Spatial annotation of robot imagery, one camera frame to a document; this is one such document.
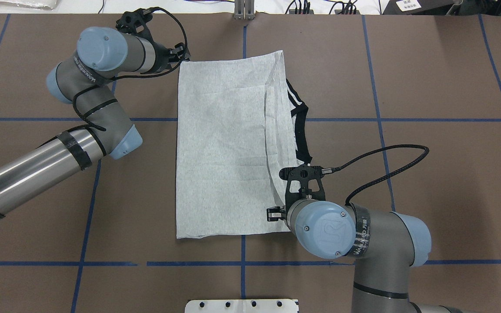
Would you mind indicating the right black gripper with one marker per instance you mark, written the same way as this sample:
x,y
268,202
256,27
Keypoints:
x,y
274,213

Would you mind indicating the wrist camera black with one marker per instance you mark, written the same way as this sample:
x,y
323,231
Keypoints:
x,y
298,179
135,23

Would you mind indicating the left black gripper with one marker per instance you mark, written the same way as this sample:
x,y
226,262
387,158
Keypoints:
x,y
161,57

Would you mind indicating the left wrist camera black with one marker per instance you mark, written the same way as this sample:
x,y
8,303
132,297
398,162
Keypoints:
x,y
135,23

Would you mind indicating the grey cartoon print t-shirt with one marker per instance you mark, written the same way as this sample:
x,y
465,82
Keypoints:
x,y
235,132

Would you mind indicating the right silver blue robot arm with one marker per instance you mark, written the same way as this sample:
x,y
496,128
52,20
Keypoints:
x,y
385,246

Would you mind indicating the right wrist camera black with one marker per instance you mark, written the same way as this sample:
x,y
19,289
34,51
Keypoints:
x,y
298,179

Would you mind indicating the aluminium frame post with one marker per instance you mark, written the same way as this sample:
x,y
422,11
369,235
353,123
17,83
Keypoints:
x,y
244,10

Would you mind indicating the clear plastic bag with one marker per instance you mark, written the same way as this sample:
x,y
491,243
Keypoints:
x,y
31,4

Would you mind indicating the white camera stand post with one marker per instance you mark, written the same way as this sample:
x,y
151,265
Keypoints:
x,y
243,306

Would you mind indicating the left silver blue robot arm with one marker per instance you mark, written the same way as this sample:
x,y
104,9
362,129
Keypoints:
x,y
83,81

